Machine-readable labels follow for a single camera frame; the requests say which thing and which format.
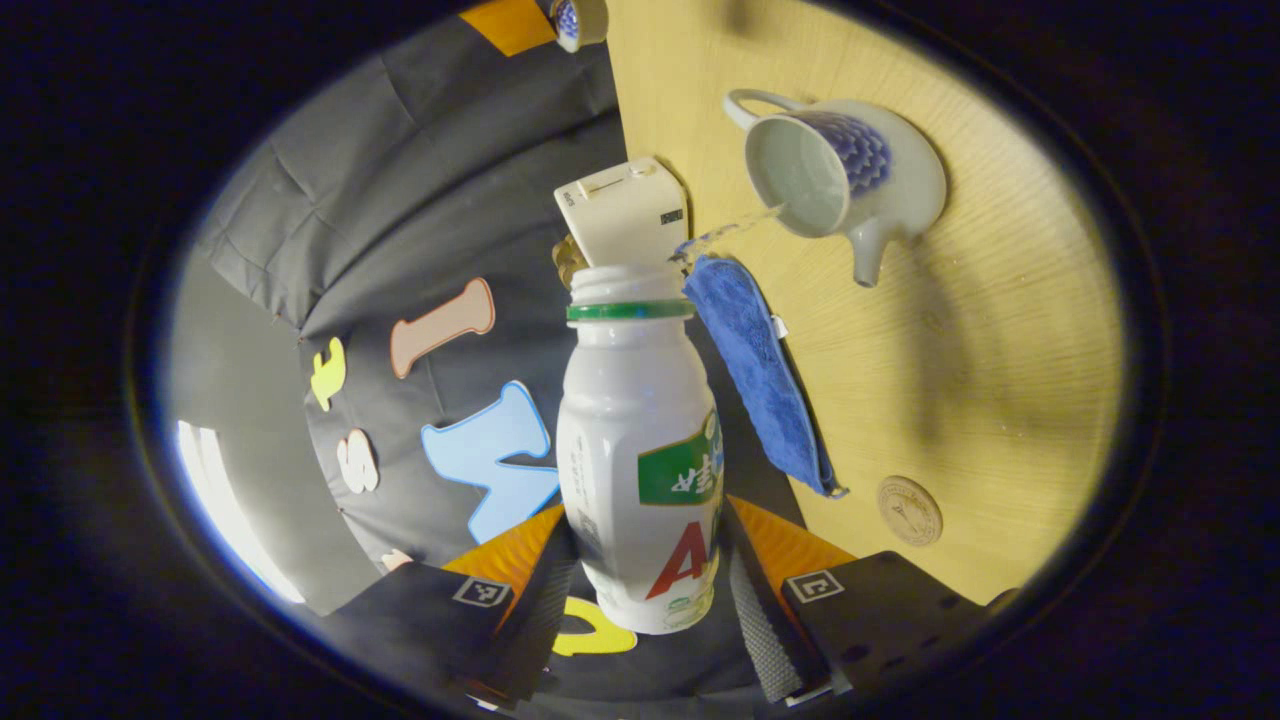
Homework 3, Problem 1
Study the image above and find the white water bottle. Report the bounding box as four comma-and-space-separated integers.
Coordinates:
556, 263, 726, 636

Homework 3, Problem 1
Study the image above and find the white blue-patterned teacup lid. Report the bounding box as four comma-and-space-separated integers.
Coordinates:
548, 0, 610, 53

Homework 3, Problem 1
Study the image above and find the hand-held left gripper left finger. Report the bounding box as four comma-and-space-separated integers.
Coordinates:
323, 502, 581, 703

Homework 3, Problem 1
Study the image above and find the blue towel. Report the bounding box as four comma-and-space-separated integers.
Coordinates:
683, 255, 849, 499

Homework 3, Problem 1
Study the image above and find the white blue-patterned teacup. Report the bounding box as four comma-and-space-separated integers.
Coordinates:
723, 88, 948, 289

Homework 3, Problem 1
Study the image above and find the round wooden coaster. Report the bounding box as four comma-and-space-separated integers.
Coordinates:
877, 475, 944, 547

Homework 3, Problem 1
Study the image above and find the brown toast slice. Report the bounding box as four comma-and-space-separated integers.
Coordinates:
552, 235, 591, 291

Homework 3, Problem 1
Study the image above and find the white toaster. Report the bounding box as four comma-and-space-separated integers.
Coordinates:
554, 156, 691, 271

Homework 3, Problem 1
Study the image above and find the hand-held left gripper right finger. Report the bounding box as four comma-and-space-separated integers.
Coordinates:
716, 495, 993, 706

